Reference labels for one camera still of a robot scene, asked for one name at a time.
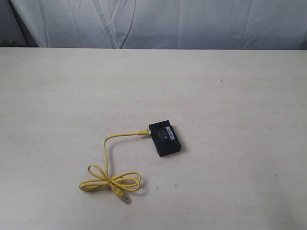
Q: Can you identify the white wrinkled backdrop cloth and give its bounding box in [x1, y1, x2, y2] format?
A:
[0, 0, 307, 50]

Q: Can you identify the small black box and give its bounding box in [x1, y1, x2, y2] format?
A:
[149, 120, 181, 157]

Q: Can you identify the yellow ethernet cable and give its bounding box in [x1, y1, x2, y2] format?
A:
[79, 128, 152, 205]

